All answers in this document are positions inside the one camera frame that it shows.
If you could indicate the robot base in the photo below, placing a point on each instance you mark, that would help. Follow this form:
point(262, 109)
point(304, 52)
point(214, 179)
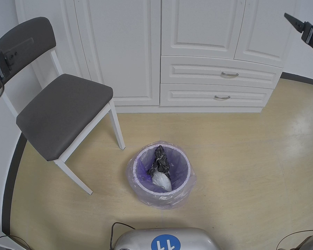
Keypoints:
point(167, 239)

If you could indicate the white wardrobe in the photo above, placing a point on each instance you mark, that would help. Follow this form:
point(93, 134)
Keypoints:
point(198, 35)

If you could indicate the white chair with grey cushions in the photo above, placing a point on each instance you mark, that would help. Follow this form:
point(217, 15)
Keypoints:
point(65, 105)

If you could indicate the purple plastic bag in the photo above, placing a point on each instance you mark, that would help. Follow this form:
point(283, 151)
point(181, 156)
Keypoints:
point(167, 202)

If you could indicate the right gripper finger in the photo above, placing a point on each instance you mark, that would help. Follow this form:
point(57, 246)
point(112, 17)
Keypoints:
point(297, 25)

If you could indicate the black and white wrapper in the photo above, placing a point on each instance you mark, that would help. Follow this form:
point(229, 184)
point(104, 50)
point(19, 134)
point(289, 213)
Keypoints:
point(160, 163)

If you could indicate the white trash bin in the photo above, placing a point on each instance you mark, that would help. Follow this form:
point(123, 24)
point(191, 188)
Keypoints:
point(135, 182)

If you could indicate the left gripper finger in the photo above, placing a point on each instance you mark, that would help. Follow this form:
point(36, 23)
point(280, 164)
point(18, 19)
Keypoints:
point(15, 55)

